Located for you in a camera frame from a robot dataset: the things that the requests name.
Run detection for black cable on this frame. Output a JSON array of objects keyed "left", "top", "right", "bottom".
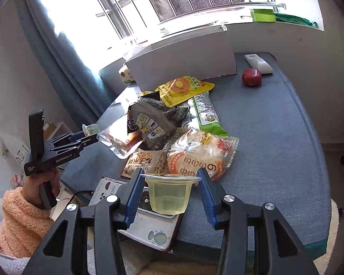
[{"left": 57, "top": 190, "right": 95, "bottom": 207}]

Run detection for blue curtain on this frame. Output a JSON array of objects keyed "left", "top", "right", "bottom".
[{"left": 23, "top": 0, "right": 124, "bottom": 127}]

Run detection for grey snack packet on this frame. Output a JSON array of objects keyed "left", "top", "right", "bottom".
[{"left": 127, "top": 97, "right": 190, "bottom": 151}]

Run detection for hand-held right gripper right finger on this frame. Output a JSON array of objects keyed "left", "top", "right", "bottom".
[{"left": 196, "top": 168, "right": 323, "bottom": 275}]

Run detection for person's left hand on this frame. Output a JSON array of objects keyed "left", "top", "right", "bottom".
[{"left": 21, "top": 167, "right": 61, "bottom": 207}]

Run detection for white remote control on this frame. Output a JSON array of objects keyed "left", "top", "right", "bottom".
[{"left": 244, "top": 53, "right": 274, "bottom": 75}]

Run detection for person's left forearm pink sleeve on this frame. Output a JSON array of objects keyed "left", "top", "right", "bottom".
[{"left": 0, "top": 187, "right": 55, "bottom": 260}]

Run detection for white plastic bag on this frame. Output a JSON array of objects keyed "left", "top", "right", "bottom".
[{"left": 123, "top": 38, "right": 148, "bottom": 61}]

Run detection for brown snack packet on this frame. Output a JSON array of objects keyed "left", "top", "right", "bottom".
[{"left": 120, "top": 150, "right": 169, "bottom": 178}]

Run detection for yellow jelly cup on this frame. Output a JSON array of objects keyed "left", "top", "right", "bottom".
[{"left": 140, "top": 173, "right": 201, "bottom": 215}]

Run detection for red rounded case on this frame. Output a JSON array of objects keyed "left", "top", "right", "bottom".
[{"left": 241, "top": 68, "right": 262, "bottom": 87}]

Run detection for round rice cracker packet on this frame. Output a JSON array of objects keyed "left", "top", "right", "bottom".
[{"left": 165, "top": 127, "right": 240, "bottom": 182}]

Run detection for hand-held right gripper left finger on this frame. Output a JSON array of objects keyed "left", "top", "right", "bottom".
[{"left": 22, "top": 168, "right": 145, "bottom": 275}]

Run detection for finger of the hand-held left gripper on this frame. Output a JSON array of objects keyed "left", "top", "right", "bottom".
[
  {"left": 49, "top": 135, "right": 99, "bottom": 157},
  {"left": 47, "top": 130, "right": 91, "bottom": 147}
]

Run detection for white cardboard box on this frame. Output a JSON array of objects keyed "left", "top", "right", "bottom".
[{"left": 125, "top": 24, "right": 238, "bottom": 91}]

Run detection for white box with fish print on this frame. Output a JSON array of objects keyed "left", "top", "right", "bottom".
[{"left": 89, "top": 176, "right": 184, "bottom": 253}]

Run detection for green round tin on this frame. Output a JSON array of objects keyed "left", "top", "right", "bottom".
[{"left": 250, "top": 8, "right": 276, "bottom": 23}]

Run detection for yellow snack packet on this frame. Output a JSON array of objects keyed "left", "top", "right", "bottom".
[{"left": 155, "top": 76, "right": 215, "bottom": 108}]

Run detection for green snack packet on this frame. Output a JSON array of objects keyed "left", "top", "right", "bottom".
[{"left": 188, "top": 92, "right": 228, "bottom": 136}]

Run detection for green wipes bag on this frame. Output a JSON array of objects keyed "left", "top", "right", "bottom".
[{"left": 275, "top": 13, "right": 319, "bottom": 28}]

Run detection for clear packet with orange snack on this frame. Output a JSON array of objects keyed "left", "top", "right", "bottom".
[{"left": 83, "top": 123, "right": 145, "bottom": 160}]

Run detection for chrome window rail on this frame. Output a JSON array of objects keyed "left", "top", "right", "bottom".
[{"left": 158, "top": 1, "right": 287, "bottom": 25}]

